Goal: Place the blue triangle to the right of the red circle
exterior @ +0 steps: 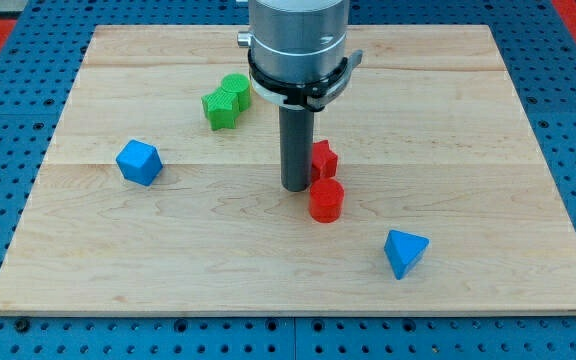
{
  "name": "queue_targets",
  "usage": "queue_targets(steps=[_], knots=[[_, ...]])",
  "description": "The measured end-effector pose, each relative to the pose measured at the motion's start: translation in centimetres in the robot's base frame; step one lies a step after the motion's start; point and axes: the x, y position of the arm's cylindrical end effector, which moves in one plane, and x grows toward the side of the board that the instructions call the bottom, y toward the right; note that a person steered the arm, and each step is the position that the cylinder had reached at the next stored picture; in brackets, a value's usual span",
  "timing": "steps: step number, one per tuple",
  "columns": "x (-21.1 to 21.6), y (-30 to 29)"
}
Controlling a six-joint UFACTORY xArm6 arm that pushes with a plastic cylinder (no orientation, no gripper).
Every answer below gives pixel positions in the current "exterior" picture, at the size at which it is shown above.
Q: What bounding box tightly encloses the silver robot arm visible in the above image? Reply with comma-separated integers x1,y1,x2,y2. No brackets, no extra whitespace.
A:
247,0,349,84

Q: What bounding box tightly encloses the blue triangle block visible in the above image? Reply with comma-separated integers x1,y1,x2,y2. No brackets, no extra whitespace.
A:
384,230,430,280

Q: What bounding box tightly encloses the red star block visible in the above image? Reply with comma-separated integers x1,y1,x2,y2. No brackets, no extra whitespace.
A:
311,140,338,182

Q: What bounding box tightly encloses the red cylinder block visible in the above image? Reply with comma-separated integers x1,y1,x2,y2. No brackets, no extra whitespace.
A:
309,178,345,223

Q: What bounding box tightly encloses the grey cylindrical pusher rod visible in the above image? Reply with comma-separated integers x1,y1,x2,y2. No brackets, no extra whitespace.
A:
279,107,314,192

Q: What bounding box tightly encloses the green star block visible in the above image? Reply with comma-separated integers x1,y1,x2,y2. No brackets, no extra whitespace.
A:
201,88,240,131

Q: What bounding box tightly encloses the green cylinder block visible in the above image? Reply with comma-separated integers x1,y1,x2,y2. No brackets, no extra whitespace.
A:
221,73,251,112

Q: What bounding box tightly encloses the wooden board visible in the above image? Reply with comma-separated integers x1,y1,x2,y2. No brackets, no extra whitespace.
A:
0,25,576,317

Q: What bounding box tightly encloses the blue cube block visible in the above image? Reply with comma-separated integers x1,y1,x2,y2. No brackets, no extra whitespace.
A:
115,139,163,186

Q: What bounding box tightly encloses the black clamp ring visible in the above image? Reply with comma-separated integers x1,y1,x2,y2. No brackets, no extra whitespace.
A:
247,48,364,113

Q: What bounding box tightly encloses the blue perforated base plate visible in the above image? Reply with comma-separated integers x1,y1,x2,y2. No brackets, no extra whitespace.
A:
0,0,576,359

